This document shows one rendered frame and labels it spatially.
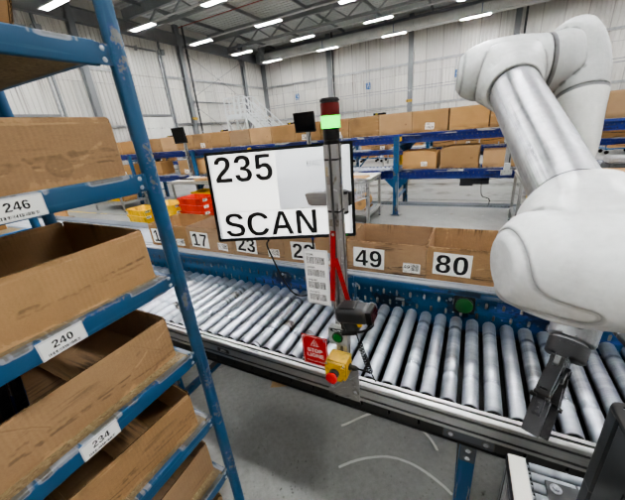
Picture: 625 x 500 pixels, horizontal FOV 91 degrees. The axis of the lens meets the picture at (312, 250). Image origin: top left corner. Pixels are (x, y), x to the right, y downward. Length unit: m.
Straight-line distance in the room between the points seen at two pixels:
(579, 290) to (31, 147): 0.73
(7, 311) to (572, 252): 0.73
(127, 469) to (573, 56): 1.29
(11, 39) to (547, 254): 0.71
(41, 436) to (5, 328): 0.19
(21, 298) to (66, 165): 0.20
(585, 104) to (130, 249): 1.02
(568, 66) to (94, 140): 0.99
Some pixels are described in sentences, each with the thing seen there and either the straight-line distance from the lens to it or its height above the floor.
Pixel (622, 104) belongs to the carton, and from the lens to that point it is 6.15.
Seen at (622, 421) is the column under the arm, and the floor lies 1.08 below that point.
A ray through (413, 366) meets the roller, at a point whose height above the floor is 0.75.
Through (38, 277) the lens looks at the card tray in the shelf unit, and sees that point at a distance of 0.61.
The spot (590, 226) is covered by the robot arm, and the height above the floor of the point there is 1.46.
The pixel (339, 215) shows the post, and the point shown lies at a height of 1.36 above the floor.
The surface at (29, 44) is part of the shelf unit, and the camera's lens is 0.60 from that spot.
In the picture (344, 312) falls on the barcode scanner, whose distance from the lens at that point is 0.94.
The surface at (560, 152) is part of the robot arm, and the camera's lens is 0.64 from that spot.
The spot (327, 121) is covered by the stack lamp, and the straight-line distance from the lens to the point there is 0.85.
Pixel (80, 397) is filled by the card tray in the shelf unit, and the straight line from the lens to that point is 0.70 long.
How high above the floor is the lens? 1.59
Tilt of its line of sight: 21 degrees down
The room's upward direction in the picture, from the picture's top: 5 degrees counter-clockwise
